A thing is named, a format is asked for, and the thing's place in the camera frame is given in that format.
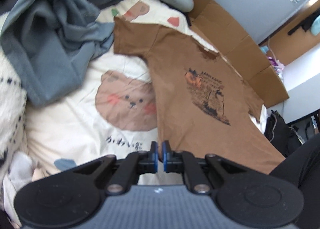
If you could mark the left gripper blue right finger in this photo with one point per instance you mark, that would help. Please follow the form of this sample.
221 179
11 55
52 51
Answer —
186 164

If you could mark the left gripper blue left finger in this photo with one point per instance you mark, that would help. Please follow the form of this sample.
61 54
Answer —
131 168

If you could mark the brown printed t-shirt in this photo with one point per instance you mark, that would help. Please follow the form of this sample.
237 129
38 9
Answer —
203 106

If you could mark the cream bear print bedsheet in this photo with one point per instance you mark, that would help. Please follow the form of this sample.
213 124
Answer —
114 111

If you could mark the black folded garment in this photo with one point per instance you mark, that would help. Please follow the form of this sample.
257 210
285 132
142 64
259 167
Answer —
283 137

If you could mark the black trouser leg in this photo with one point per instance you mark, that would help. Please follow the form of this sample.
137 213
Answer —
301 168

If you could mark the white pink cloth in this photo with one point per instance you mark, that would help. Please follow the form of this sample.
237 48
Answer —
20 173

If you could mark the purple white plastic bag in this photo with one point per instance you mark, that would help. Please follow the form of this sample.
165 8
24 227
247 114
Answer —
277 65

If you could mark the detergent bottle blue cap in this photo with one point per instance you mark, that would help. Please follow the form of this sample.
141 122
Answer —
264 49

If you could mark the brown cardboard sheet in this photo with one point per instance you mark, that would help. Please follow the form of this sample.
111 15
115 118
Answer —
215 25

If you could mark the white fluffy dotted blanket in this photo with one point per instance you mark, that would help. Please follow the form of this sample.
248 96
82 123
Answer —
13 101

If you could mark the grey denim garment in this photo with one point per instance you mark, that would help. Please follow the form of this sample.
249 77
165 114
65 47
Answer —
50 44

